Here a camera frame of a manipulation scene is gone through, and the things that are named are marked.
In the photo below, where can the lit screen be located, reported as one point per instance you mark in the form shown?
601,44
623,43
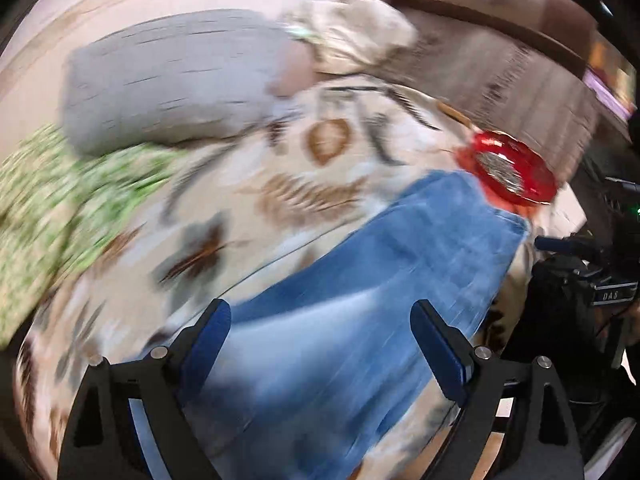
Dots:
607,82

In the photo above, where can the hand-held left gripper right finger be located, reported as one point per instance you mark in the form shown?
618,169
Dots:
435,345

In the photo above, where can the pink pillow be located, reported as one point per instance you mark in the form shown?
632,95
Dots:
295,70

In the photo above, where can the red glass dish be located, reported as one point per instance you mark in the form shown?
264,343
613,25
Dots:
510,165

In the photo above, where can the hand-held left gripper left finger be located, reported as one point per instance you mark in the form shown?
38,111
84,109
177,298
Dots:
212,335

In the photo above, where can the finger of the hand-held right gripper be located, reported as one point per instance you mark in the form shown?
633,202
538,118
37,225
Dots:
565,246

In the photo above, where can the grey quilted pillow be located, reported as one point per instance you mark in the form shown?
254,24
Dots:
170,85

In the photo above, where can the blue denim pants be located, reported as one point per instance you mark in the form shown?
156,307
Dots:
350,310

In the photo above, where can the brown striped sofa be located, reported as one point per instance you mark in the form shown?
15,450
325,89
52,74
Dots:
500,50

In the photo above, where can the green checkered blanket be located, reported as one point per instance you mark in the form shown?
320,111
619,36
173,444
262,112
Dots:
55,210

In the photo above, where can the leaf print blanket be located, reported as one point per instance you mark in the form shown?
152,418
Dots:
300,170

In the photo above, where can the white crumpled cloth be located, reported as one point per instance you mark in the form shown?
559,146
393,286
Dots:
350,32

